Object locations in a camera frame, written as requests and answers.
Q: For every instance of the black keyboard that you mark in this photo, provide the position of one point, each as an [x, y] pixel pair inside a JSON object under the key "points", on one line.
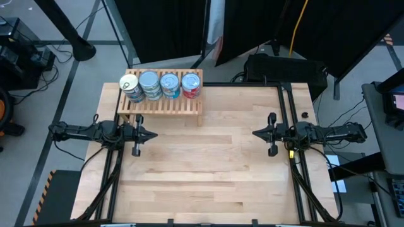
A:
{"points": [[398, 198]]}

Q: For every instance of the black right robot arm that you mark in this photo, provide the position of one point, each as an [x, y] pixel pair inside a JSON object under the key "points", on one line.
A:
{"points": [[334, 132]]}

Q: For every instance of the orange black device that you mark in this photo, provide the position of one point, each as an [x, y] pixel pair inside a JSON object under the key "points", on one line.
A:
{"points": [[3, 110]]}

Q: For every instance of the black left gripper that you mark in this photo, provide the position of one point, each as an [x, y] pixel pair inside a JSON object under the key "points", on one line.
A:
{"points": [[136, 138]]}

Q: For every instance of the black ribbed equipment box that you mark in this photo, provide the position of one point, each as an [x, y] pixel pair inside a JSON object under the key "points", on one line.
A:
{"points": [[284, 72]]}

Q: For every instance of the red label tuna can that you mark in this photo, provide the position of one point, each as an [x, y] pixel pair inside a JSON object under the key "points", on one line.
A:
{"points": [[192, 96], [190, 81], [192, 92]]}

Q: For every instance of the wooden slatted shelf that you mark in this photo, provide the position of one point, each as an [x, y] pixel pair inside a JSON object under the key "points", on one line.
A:
{"points": [[164, 107]]}

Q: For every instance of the white fabric panel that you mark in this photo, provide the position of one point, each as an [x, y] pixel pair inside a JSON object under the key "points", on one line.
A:
{"points": [[216, 19]]}

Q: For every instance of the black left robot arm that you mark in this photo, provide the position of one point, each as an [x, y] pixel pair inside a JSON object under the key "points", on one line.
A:
{"points": [[82, 131]]}

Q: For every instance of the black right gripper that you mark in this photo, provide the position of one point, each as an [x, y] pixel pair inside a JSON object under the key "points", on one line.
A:
{"points": [[274, 135]]}

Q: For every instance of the black desk crossbar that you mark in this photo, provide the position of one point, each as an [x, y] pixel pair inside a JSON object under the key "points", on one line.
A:
{"points": [[356, 165]]}

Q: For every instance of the black stand pole round base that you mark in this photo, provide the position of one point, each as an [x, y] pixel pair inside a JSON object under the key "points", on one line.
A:
{"points": [[82, 48]]}

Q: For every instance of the black platform hazard stripes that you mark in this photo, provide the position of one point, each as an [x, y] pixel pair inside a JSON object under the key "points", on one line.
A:
{"points": [[60, 198]]}

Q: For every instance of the black monitor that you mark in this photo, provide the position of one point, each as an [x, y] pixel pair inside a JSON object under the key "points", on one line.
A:
{"points": [[389, 110]]}

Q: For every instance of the orange striped floor marker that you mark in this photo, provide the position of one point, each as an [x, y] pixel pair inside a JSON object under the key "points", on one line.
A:
{"points": [[388, 39]]}

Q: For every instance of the grey side desk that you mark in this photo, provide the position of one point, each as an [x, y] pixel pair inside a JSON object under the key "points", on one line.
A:
{"points": [[385, 142]]}

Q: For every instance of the black equipment cart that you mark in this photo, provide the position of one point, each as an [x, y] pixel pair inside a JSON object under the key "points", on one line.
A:
{"points": [[19, 63]]}

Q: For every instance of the small black knob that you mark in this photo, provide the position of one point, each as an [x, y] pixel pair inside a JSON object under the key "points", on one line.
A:
{"points": [[305, 114]]}

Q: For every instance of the pink blue label tuna can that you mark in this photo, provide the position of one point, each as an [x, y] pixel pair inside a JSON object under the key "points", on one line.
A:
{"points": [[128, 82], [138, 94], [139, 100]]}

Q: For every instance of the black curtain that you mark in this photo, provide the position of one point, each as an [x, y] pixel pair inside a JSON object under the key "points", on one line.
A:
{"points": [[341, 31], [158, 28]]}

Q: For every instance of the grey metal truss pole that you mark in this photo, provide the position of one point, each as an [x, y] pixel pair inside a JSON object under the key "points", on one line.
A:
{"points": [[121, 31]]}

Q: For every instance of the green white label tuna can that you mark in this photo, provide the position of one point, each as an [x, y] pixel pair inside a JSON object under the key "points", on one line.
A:
{"points": [[155, 92], [149, 80], [156, 97]]}

